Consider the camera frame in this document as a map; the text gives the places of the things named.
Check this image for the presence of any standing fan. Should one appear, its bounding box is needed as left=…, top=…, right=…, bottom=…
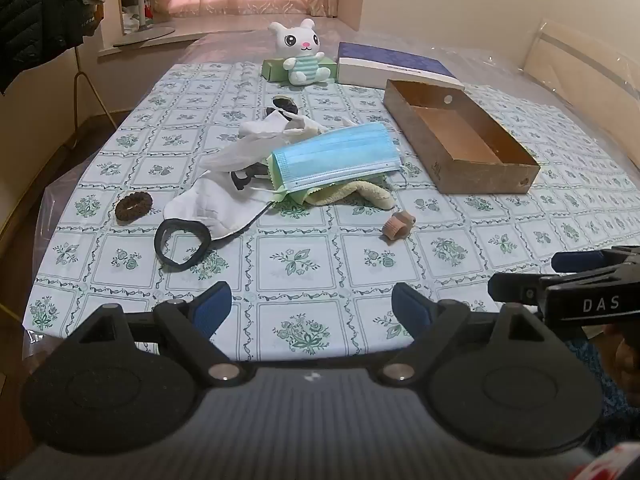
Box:
left=112, top=0, right=176, bottom=48

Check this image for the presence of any purple and white flat box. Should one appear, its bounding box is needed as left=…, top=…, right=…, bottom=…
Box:
left=336, top=41, right=466, bottom=92

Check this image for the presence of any white plush bunny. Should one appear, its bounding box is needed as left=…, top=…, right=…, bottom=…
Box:
left=267, top=18, right=337, bottom=86

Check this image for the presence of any floral checked tablecloth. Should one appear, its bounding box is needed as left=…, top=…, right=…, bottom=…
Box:
left=22, top=62, right=640, bottom=366

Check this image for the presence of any yellow fuzzy towel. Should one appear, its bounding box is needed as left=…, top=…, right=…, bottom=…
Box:
left=300, top=180, right=396, bottom=211

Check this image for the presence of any blue face mask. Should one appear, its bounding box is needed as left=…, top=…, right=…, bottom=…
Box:
left=270, top=122, right=403, bottom=193

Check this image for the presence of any green cleaning cloth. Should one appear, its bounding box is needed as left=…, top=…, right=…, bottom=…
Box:
left=267, top=157, right=321, bottom=206

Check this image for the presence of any green cardboard box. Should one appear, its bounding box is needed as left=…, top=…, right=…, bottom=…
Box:
left=262, top=56, right=337, bottom=82

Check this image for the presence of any white face mask black edging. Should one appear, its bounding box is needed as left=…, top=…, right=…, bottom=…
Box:
left=164, top=170, right=273, bottom=241

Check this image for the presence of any small pink elastic band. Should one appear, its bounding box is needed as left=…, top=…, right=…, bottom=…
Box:
left=381, top=212, right=417, bottom=241

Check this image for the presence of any brown cardboard box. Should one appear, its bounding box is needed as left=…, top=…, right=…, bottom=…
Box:
left=383, top=78, right=542, bottom=195

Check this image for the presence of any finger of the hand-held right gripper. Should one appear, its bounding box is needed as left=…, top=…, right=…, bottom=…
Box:
left=487, top=265, right=621, bottom=306
left=551, top=246, right=640, bottom=272

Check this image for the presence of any black down jacket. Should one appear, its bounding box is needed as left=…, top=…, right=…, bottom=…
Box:
left=0, top=0, right=46, bottom=93

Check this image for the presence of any gold coat rack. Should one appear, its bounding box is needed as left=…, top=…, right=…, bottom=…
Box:
left=72, top=42, right=118, bottom=153

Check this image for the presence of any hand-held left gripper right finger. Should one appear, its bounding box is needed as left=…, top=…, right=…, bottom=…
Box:
left=377, top=282, right=551, bottom=386

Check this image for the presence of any person's right hand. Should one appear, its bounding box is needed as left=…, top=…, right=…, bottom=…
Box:
left=612, top=332, right=640, bottom=396

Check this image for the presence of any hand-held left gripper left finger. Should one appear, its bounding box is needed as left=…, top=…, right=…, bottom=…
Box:
left=77, top=281, right=253, bottom=387

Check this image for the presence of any black hair band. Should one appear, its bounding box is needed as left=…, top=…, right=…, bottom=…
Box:
left=154, top=218, right=212, bottom=271

